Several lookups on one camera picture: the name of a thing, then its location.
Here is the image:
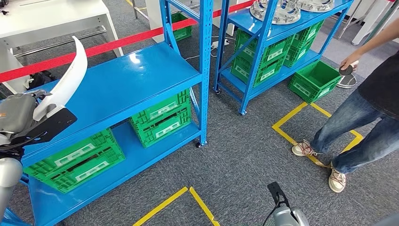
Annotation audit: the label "person's right hand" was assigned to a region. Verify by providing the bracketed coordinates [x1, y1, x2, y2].
[340, 51, 362, 72]

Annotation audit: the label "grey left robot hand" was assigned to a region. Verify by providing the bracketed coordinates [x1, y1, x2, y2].
[0, 89, 52, 135]

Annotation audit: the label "black round handheld device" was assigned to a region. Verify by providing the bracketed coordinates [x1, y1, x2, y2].
[338, 64, 354, 76]

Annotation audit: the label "white curved car part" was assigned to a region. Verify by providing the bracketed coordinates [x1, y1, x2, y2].
[32, 36, 88, 122]

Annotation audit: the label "small blue metal shelf rack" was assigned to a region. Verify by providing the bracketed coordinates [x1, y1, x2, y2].
[213, 0, 354, 116]

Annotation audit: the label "large blue metal shelf rack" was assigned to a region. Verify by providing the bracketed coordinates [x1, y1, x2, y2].
[0, 0, 214, 226]

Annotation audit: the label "silver round stand base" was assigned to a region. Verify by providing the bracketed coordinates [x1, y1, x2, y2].
[336, 61, 359, 89]

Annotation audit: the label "person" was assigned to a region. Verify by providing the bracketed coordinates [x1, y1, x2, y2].
[291, 17, 399, 194]

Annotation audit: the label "black bag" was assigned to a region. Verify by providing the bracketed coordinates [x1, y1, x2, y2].
[27, 70, 58, 91]

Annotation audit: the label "white tables with white legs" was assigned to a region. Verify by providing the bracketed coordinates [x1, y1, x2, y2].
[338, 0, 399, 46]

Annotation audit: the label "open green plastic crate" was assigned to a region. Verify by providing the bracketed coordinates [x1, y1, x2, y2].
[288, 60, 343, 104]

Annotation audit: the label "white furniture side panel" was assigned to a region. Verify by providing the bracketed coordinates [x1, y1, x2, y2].
[0, 42, 32, 94]

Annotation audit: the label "silver wheel cover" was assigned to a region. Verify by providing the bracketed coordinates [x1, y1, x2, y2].
[249, 0, 302, 25]
[296, 0, 335, 13]

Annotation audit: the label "yellow floor tape square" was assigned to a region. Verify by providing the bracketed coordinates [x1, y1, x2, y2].
[271, 101, 364, 169]

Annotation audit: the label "white table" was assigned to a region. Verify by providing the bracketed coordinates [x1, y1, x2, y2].
[0, 0, 124, 58]

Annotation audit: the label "red barrier belt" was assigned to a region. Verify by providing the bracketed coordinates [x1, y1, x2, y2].
[0, 0, 256, 83]

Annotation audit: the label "yellow floor tape strip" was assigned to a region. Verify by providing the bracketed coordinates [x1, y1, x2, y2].
[125, 0, 147, 10]

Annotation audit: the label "white cabinet panel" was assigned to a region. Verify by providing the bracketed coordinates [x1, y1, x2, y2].
[144, 0, 170, 44]

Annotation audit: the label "white power cable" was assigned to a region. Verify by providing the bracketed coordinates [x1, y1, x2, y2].
[185, 37, 238, 61]

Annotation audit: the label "chrome metal leg frame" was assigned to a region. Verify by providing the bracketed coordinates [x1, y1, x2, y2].
[131, 0, 151, 20]

